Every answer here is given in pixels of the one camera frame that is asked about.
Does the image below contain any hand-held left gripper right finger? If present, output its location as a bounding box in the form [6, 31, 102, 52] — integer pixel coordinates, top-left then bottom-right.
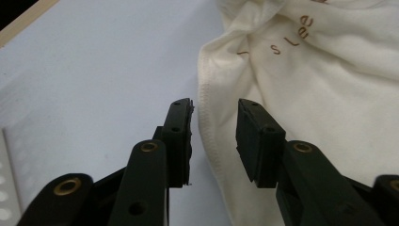
[235, 98, 387, 226]

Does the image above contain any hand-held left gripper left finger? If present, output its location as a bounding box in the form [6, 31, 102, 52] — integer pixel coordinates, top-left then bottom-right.
[107, 97, 195, 226]

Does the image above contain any white perforated plastic basket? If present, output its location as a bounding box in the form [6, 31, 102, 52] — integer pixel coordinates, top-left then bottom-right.
[0, 126, 25, 226]

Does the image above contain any wooden table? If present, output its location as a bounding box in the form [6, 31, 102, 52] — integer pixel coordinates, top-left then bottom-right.
[0, 0, 60, 49]

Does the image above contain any cream baby bodysuit brown trim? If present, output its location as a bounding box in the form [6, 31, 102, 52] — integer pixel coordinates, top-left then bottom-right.
[197, 0, 399, 226]

